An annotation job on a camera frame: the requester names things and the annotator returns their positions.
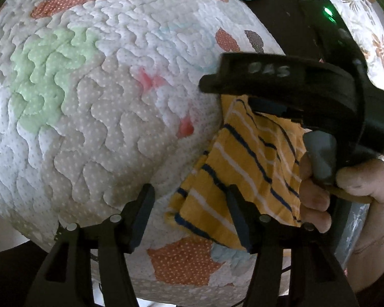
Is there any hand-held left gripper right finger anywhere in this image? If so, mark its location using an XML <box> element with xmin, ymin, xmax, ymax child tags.
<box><xmin>226</xmin><ymin>184</ymin><xmax>360</xmax><ymax>307</ymax></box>

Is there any white leaf-print pillow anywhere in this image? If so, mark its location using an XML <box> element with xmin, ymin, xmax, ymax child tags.
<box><xmin>310</xmin><ymin>0</ymin><xmax>384</xmax><ymax>93</ymax></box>

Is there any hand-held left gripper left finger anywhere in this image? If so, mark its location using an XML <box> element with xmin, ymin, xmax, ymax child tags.
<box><xmin>23</xmin><ymin>184</ymin><xmax>156</xmax><ymax>307</ymax></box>

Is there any yellow striped small shirt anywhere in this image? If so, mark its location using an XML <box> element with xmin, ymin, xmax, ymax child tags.
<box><xmin>165</xmin><ymin>94</ymin><xmax>310</xmax><ymax>251</ymax></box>

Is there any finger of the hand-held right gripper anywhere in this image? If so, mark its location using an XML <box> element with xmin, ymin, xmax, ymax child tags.
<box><xmin>199</xmin><ymin>53</ymin><xmax>361</xmax><ymax>117</ymax></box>
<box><xmin>248</xmin><ymin>98</ymin><xmax>305</xmax><ymax>126</ymax></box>

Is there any person's right hand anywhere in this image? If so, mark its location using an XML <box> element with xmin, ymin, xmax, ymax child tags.
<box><xmin>298</xmin><ymin>153</ymin><xmax>384</xmax><ymax>253</ymax></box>

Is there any white quilted heart-print blanket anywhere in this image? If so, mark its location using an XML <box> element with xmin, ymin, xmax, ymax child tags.
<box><xmin>0</xmin><ymin>0</ymin><xmax>308</xmax><ymax>299</ymax></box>

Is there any person's right forearm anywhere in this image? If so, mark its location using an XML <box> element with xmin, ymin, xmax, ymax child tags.
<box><xmin>344</xmin><ymin>249</ymin><xmax>384</xmax><ymax>295</ymax></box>

